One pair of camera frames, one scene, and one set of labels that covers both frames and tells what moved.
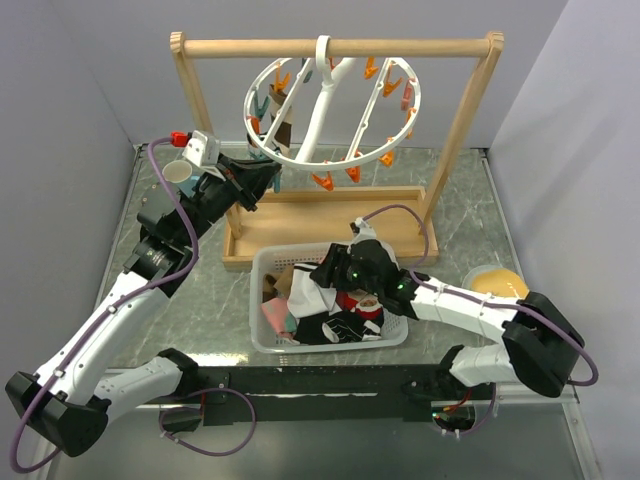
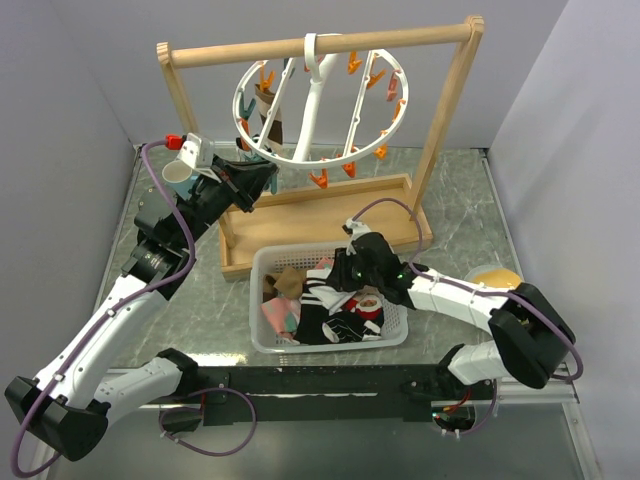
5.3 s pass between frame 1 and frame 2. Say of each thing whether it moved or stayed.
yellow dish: stayed
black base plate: stayed
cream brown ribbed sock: moved
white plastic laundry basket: stayed
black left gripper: stayed
